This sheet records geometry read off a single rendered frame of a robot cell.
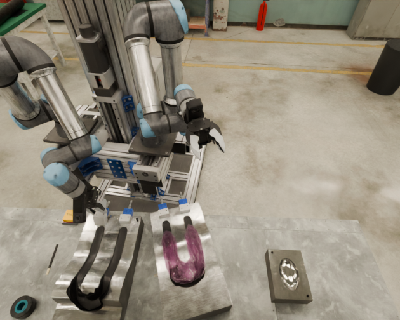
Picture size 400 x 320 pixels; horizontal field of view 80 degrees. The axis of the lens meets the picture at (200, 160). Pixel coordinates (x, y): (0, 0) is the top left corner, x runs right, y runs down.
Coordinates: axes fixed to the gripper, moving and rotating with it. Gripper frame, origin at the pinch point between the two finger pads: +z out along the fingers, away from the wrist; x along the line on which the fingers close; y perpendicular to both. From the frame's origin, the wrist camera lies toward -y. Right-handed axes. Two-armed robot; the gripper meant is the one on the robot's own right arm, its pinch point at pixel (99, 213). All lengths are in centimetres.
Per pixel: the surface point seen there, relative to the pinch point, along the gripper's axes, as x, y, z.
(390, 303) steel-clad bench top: -125, -32, 28
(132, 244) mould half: -16.0, -12.3, 6.6
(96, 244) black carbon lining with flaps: 0.5, -12.7, 4.8
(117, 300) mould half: -17.5, -34.6, -1.1
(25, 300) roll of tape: 24.1, -35.3, 2.9
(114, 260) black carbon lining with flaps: -9.8, -19.4, 5.2
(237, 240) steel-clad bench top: -63, -7, 23
